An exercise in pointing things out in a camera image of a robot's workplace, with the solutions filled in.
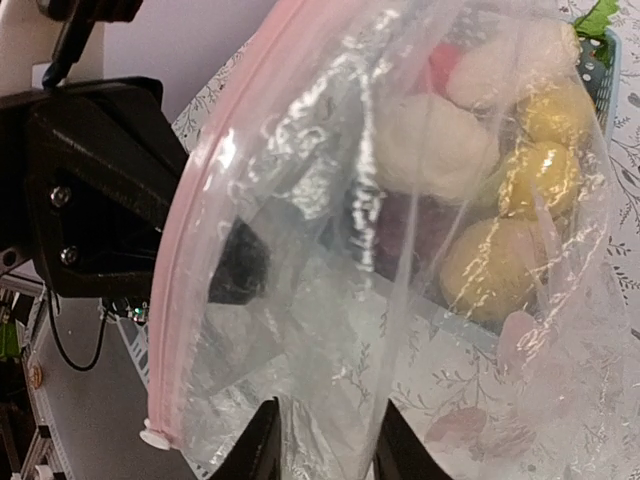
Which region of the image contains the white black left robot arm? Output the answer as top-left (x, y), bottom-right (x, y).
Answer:
top-left (1, 1), bottom-right (272, 120)

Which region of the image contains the white radish toy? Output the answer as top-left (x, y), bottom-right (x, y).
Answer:
top-left (446, 1), bottom-right (619, 109)

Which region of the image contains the pale yellow round toy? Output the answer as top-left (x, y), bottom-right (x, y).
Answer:
top-left (439, 218), bottom-right (547, 328)

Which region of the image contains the yellow lemon toy middle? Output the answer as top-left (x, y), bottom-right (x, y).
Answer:
top-left (498, 141), bottom-right (581, 219)

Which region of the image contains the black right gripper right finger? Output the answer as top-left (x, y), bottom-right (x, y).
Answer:
top-left (373, 402), bottom-right (452, 480)

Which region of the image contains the red apple toy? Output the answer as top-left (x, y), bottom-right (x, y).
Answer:
top-left (426, 43), bottom-right (462, 95)

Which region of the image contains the yellow lemon toy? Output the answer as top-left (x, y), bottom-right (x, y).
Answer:
top-left (498, 141), bottom-right (581, 219)
top-left (516, 81), bottom-right (596, 148)

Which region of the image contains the yellow lemon toy top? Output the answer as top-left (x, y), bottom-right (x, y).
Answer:
top-left (516, 81), bottom-right (596, 148)

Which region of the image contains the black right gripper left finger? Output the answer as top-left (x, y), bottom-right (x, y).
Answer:
top-left (209, 398), bottom-right (281, 480)

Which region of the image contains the floral pattern table mat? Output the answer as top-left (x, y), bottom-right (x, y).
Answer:
top-left (172, 0), bottom-right (640, 480)

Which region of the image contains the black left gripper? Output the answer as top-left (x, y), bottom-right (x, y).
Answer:
top-left (0, 74), bottom-right (271, 306)

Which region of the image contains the clear zip top bag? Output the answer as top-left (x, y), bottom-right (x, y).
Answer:
top-left (139, 0), bottom-right (640, 480)

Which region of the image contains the blue plastic basket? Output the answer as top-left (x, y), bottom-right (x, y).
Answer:
top-left (424, 27), bottom-right (623, 351)

